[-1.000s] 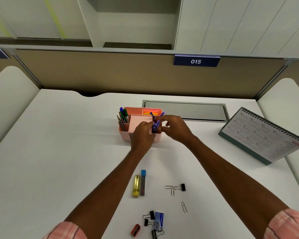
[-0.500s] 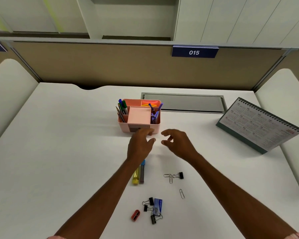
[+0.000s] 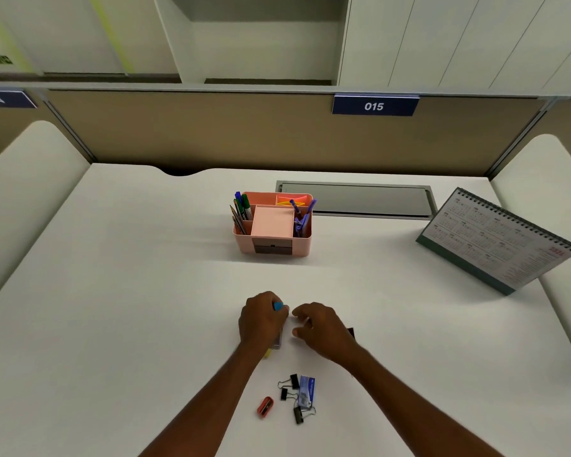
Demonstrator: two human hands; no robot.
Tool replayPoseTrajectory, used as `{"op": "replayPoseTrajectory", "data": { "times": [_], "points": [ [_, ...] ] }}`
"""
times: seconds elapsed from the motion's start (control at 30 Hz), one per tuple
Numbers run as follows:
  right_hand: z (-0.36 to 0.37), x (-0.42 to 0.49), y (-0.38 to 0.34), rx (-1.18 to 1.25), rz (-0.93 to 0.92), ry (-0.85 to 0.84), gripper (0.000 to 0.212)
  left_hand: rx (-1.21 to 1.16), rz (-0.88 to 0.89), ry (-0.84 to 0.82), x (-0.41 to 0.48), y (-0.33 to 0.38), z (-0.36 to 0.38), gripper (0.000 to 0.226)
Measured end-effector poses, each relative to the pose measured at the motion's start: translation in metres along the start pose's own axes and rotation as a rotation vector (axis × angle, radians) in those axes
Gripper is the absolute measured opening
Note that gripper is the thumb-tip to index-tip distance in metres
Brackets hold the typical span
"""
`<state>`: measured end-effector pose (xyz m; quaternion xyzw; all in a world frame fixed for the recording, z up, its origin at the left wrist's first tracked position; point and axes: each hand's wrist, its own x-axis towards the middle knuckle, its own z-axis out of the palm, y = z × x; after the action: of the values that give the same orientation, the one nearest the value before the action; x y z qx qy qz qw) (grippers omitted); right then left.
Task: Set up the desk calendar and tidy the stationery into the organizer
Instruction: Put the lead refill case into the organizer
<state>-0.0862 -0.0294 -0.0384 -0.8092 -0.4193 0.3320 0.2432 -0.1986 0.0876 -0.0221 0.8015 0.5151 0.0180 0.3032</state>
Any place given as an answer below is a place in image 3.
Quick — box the person's right hand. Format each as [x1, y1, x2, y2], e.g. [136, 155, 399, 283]
[291, 302, 368, 373]

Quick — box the person's left hand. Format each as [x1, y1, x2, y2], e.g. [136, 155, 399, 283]
[237, 291, 291, 354]

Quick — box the blue staple box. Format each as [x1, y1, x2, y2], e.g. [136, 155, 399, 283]
[298, 375, 317, 408]

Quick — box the pink desk organizer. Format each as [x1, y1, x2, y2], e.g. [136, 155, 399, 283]
[233, 191, 315, 258]

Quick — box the purple hole punch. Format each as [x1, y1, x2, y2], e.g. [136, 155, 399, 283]
[292, 211, 313, 237]

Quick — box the green spiral desk calendar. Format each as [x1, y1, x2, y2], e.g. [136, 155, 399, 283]
[416, 187, 571, 296]

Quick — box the person's right forearm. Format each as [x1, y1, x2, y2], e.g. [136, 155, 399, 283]
[347, 349, 503, 457]

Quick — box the person's left forearm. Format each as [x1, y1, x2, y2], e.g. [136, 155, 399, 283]
[138, 345, 270, 457]

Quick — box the blue number sign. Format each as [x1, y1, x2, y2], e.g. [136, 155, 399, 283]
[0, 89, 38, 109]
[332, 93, 421, 117]

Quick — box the white side divider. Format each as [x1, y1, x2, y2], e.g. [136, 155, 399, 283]
[0, 120, 92, 315]
[490, 134, 571, 372]

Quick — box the white open shelf unit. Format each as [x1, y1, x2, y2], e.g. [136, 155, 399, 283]
[0, 0, 352, 86]

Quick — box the white panelled cabinet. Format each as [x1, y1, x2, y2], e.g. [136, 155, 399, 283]
[338, 0, 571, 98]

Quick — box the grey cable tray cover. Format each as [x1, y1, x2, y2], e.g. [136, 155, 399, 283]
[275, 180, 438, 220]

